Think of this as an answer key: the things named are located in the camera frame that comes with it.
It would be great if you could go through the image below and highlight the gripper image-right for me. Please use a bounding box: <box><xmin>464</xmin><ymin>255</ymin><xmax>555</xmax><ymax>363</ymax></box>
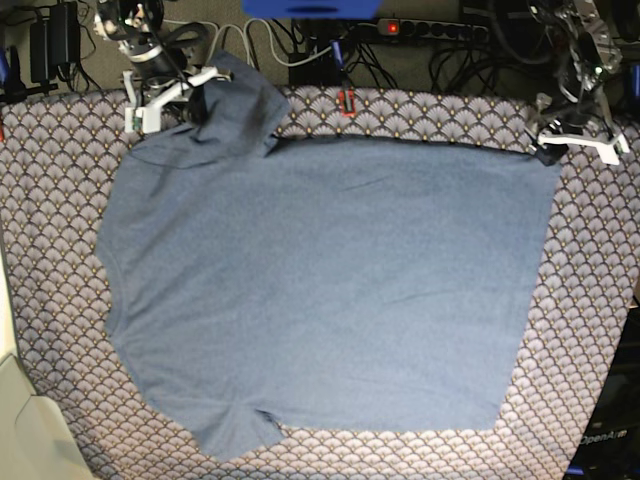
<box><xmin>525</xmin><ymin>89</ymin><xmax>630</xmax><ymax>166</ymax></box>

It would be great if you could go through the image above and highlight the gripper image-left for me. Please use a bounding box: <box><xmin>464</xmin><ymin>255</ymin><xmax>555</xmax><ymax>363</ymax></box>
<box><xmin>121</xmin><ymin>41</ymin><xmax>233</xmax><ymax>134</ymax></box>

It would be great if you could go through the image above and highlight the blue T-shirt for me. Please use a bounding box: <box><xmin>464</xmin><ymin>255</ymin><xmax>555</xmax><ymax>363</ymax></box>
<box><xmin>96</xmin><ymin>52</ymin><xmax>561</xmax><ymax>461</ymax></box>

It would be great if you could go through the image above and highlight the fan-patterned tablecloth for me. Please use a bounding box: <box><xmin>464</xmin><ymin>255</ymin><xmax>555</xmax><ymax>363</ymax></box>
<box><xmin>1</xmin><ymin>91</ymin><xmax>639</xmax><ymax>479</ymax></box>

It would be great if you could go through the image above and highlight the black power adapter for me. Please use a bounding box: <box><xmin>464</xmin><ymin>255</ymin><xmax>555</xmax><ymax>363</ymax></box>
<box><xmin>29</xmin><ymin>1</ymin><xmax>81</xmax><ymax>84</ymax></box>

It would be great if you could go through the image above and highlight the black box under table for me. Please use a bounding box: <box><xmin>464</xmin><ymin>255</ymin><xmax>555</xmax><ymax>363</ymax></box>
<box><xmin>288</xmin><ymin>52</ymin><xmax>344</xmax><ymax>87</ymax></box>

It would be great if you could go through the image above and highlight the blue box overhead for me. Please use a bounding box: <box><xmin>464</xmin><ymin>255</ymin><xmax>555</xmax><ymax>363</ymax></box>
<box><xmin>242</xmin><ymin>0</ymin><xmax>381</xmax><ymax>19</ymax></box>

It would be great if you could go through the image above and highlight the red table clamp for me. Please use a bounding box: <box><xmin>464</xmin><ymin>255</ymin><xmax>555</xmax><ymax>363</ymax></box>
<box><xmin>338</xmin><ymin>88</ymin><xmax>356</xmax><ymax>117</ymax></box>

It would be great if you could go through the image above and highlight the black power strip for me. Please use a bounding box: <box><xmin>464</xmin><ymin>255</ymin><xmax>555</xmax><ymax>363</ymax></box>
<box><xmin>373</xmin><ymin>18</ymin><xmax>490</xmax><ymax>44</ymax></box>

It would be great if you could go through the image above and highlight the beige furniture corner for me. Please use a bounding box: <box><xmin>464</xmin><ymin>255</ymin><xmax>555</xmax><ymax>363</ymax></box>
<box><xmin>1</xmin><ymin>266</ymin><xmax>94</xmax><ymax>479</ymax></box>

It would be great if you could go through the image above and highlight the white cable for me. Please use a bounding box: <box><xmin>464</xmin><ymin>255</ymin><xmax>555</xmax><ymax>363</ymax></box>
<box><xmin>164</xmin><ymin>18</ymin><xmax>335</xmax><ymax>68</ymax></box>

